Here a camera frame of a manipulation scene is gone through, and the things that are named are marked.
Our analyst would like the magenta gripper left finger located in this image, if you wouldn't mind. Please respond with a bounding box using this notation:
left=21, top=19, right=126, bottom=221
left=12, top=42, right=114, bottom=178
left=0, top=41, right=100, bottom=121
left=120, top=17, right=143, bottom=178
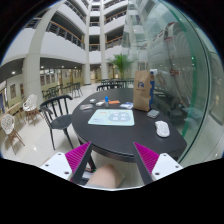
left=40, top=141, right=93, bottom=186

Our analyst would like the light green mouse pad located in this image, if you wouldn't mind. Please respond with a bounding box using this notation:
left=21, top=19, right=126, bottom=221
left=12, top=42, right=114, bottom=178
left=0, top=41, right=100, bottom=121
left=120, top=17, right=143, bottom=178
left=88, top=109, right=135, bottom=126

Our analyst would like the orange card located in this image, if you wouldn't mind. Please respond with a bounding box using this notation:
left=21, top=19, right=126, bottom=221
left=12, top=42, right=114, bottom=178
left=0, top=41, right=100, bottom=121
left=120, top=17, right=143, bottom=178
left=109, top=100, right=120, bottom=105

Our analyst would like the blue white packet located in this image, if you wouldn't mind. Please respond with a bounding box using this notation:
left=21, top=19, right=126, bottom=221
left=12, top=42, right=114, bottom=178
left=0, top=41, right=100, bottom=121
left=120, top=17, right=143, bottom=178
left=119, top=102, right=133, bottom=109

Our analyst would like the black wooden chair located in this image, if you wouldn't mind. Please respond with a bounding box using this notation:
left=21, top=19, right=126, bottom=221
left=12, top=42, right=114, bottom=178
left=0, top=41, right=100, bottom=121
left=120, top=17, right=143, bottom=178
left=40, top=95, right=73, bottom=146

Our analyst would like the black chair behind table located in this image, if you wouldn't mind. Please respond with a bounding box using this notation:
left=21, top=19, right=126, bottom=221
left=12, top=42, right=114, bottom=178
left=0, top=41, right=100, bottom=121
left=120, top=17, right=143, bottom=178
left=96, top=84, right=123, bottom=91

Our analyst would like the blue capped small bottle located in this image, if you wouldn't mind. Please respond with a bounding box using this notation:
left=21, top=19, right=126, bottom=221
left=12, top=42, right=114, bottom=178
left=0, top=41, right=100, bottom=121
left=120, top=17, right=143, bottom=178
left=105, top=96, right=109, bottom=108

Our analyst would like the round black table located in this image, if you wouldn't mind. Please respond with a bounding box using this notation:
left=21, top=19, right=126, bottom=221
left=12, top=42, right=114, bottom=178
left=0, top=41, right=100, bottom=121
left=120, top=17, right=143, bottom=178
left=72, top=88, right=187, bottom=162

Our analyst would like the white lattice chair back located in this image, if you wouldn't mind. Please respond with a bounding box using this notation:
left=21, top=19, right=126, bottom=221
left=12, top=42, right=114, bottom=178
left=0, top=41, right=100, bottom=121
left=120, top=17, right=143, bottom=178
left=23, top=94, right=40, bottom=121

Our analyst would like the small white box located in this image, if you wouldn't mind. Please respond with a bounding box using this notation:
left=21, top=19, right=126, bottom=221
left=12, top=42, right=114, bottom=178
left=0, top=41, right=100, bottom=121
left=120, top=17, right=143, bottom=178
left=96, top=101, right=105, bottom=107

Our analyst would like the white lattice chair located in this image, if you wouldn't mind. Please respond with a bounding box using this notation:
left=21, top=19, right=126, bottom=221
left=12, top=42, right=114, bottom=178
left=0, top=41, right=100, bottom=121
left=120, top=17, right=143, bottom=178
left=1, top=113, right=24, bottom=152
left=23, top=94, right=40, bottom=121

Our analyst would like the person's knee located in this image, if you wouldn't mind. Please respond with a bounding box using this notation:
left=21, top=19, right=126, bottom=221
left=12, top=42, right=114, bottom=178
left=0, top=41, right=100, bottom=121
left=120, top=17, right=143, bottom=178
left=87, top=164, right=125, bottom=189

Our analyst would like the white computer mouse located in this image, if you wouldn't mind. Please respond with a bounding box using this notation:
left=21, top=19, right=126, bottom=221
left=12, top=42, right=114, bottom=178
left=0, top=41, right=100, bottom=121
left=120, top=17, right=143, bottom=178
left=155, top=121, right=170, bottom=138

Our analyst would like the brown paper bag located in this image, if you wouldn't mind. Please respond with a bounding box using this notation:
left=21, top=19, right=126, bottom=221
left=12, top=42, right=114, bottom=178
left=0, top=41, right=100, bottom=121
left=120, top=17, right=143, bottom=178
left=133, top=70, right=151, bottom=111

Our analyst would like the grey card on table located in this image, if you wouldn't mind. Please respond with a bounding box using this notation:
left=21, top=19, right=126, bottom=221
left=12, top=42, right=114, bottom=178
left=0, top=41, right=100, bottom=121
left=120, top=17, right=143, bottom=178
left=80, top=104, right=93, bottom=110

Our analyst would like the white lattice chair front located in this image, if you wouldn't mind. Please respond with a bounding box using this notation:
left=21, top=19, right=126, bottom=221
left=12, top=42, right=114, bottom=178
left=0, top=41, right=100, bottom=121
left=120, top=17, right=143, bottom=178
left=1, top=113, right=24, bottom=152

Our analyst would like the potted palm plant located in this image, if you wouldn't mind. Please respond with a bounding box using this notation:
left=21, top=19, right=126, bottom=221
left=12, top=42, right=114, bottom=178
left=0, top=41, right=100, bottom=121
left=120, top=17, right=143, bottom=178
left=108, top=54, right=133, bottom=78

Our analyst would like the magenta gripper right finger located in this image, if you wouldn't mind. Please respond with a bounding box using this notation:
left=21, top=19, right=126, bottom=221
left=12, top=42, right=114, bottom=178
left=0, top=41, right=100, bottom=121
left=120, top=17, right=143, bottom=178
left=133, top=142, right=184, bottom=185

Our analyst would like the blue carton behind bag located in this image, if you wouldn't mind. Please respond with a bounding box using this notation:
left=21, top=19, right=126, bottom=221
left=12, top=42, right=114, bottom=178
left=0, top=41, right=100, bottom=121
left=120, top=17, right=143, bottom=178
left=149, top=69, right=157, bottom=108

